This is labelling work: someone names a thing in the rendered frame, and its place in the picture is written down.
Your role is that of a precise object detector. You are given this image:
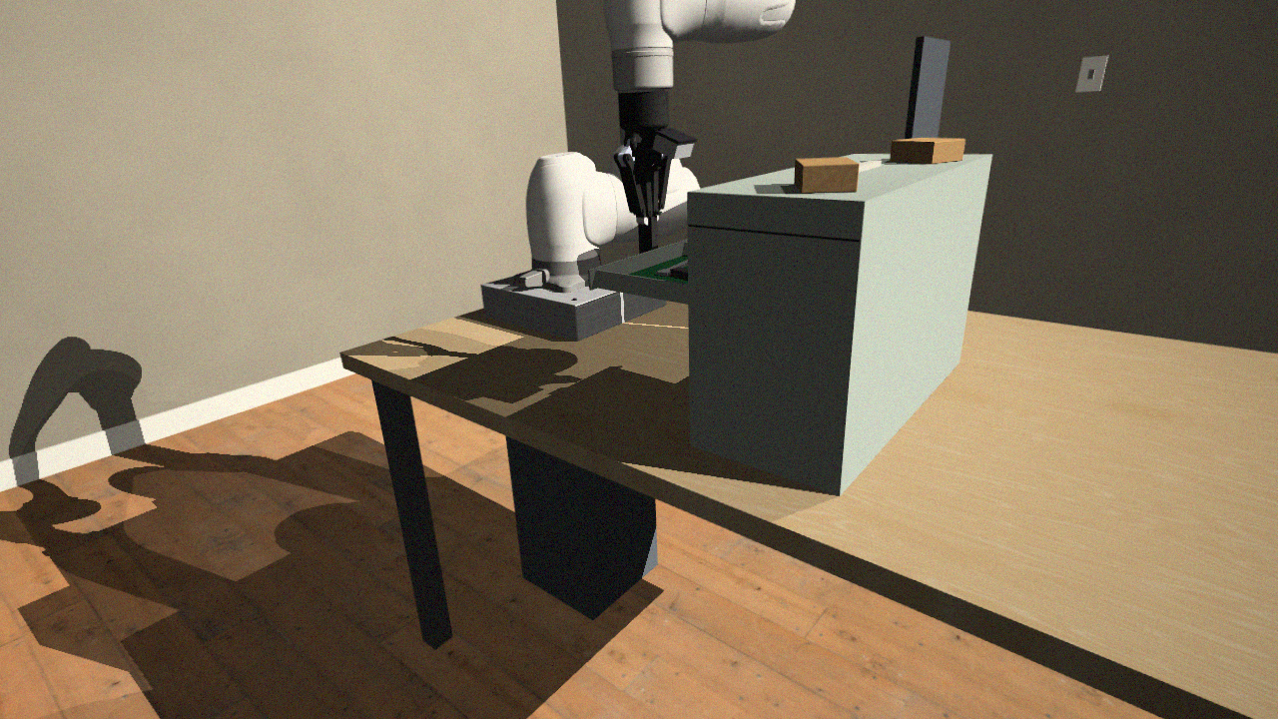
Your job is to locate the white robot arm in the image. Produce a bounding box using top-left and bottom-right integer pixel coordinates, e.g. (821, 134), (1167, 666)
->
(512, 0), (795, 292)

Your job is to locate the brown rectangular box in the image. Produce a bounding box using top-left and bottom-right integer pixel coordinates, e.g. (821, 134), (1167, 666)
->
(794, 157), (860, 194)

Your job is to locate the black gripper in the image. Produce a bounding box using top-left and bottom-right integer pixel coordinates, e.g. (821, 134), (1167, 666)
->
(613, 91), (672, 254)

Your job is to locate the tan rectangular block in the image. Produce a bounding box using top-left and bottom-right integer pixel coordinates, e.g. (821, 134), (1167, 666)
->
(889, 138), (965, 163)

